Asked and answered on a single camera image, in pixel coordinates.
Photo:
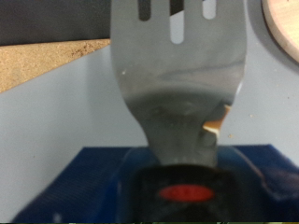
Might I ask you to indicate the silver toaster oven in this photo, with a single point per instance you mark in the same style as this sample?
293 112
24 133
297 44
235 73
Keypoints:
62 124

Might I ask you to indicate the small round wooden board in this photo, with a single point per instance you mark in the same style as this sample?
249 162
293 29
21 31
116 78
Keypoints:
285 28

